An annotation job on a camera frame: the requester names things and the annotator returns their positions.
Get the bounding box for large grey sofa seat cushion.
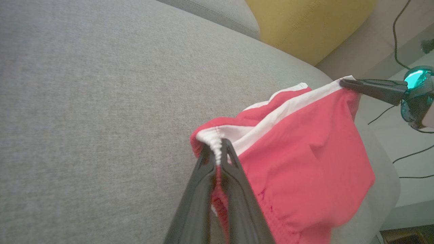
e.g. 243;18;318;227
159;0;261;41

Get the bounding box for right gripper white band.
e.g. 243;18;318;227
340;65;434;131

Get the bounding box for grey sofa chaise seat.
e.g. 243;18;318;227
0;0;401;244

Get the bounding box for green-bordered dark rug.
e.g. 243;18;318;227
379;199;434;244

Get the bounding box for large yellow sofa back cushion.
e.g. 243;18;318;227
245;0;379;67

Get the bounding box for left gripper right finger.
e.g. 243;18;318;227
220;138;276;244

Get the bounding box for thin black right gripper cable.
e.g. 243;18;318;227
392;0;413;70

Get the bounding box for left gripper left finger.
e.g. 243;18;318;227
164;144;218;244

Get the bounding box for red shorts with white stripe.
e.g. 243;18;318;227
190;75;376;244

